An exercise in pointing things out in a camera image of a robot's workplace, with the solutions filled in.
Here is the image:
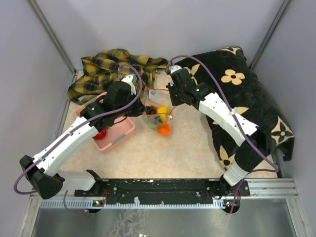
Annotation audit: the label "yellow toy fruit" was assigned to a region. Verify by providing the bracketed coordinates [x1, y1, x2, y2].
[157, 106, 168, 116]

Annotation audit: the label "clear orange-zipper zip bag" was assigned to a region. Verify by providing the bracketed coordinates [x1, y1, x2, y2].
[142, 86, 174, 137]

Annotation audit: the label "pink plastic basket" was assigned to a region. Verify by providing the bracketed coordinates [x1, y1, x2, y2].
[75, 92, 136, 154]

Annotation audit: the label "dark toy grapes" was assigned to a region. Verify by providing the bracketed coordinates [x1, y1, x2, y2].
[145, 105, 158, 115]

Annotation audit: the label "red toy fruit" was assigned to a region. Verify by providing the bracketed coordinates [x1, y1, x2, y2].
[93, 128, 107, 140]

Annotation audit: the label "green toy fruit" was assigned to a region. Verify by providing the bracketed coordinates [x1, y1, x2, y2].
[147, 115, 163, 130]

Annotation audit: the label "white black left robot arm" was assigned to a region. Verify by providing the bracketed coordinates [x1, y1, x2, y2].
[20, 79, 144, 199]

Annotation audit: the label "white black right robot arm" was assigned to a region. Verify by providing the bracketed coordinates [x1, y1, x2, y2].
[166, 66, 270, 196]

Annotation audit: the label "yellow plaid shirt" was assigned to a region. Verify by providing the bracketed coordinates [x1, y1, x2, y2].
[67, 49, 168, 105]

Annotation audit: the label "black floral pillow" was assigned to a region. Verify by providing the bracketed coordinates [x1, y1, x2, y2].
[177, 46, 294, 161]

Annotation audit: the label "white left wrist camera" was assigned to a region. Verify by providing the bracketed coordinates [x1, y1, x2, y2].
[120, 74, 137, 95]

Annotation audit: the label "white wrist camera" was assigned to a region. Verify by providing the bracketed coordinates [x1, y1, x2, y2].
[120, 74, 137, 95]
[166, 65, 182, 75]

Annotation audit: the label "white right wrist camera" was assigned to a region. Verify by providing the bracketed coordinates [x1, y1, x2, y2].
[166, 65, 182, 75]

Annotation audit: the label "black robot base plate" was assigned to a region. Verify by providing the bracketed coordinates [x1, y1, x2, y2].
[75, 178, 237, 205]

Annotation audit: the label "white slotted cable duct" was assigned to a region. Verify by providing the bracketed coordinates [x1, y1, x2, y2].
[39, 198, 237, 210]

